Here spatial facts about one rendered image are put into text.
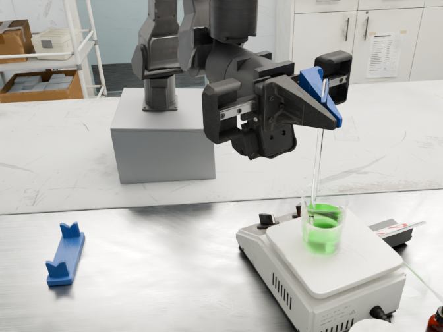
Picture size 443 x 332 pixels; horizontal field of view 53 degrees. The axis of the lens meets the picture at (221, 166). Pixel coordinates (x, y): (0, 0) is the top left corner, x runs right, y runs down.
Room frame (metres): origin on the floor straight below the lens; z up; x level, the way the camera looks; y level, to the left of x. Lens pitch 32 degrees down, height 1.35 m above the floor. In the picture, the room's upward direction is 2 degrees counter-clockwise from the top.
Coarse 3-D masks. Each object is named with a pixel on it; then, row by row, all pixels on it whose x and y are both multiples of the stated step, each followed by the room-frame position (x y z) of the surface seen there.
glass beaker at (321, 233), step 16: (304, 192) 0.40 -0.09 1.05; (320, 192) 0.41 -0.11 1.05; (336, 192) 0.41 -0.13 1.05; (304, 208) 0.38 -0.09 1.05; (336, 208) 0.37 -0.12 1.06; (304, 224) 0.38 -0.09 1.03; (320, 224) 0.37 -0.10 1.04; (336, 224) 0.37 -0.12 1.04; (304, 240) 0.38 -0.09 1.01; (320, 240) 0.37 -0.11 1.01; (336, 240) 0.37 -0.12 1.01; (320, 256) 0.37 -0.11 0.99
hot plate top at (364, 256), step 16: (288, 224) 0.43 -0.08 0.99; (352, 224) 0.42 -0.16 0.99; (272, 240) 0.40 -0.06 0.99; (288, 240) 0.40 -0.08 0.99; (352, 240) 0.39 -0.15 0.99; (368, 240) 0.39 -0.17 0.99; (288, 256) 0.37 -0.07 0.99; (304, 256) 0.37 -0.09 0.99; (336, 256) 0.37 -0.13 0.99; (352, 256) 0.37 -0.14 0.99; (368, 256) 0.37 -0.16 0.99; (384, 256) 0.37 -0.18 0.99; (400, 256) 0.36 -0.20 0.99; (304, 272) 0.35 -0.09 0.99; (320, 272) 0.35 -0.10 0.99; (336, 272) 0.34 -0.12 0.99; (352, 272) 0.34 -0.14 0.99; (368, 272) 0.34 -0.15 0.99; (384, 272) 0.34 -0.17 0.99; (320, 288) 0.32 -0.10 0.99; (336, 288) 0.32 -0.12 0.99
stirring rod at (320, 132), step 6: (324, 84) 0.39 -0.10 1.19; (324, 90) 0.39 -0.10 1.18; (324, 96) 0.39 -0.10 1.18; (324, 102) 0.39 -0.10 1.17; (318, 132) 0.39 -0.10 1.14; (318, 138) 0.39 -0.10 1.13; (318, 144) 0.39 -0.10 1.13; (318, 150) 0.39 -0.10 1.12; (318, 156) 0.39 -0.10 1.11; (318, 162) 0.39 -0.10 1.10; (318, 168) 0.39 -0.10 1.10; (318, 174) 0.39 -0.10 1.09; (312, 180) 0.39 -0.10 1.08; (312, 186) 0.39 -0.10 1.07; (312, 192) 0.39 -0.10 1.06; (312, 198) 0.39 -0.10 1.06; (312, 204) 0.39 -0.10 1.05
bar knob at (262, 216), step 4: (260, 216) 0.49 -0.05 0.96; (264, 216) 0.48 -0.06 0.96; (268, 216) 0.47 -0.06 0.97; (272, 216) 0.47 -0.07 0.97; (260, 220) 0.48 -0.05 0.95; (264, 220) 0.48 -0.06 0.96; (268, 220) 0.47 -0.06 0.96; (272, 220) 0.47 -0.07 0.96; (260, 224) 0.48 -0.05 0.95; (264, 224) 0.48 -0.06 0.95; (268, 224) 0.47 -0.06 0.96; (272, 224) 0.46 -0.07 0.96; (276, 224) 0.47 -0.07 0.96; (260, 228) 0.47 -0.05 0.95; (264, 228) 0.46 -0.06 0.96
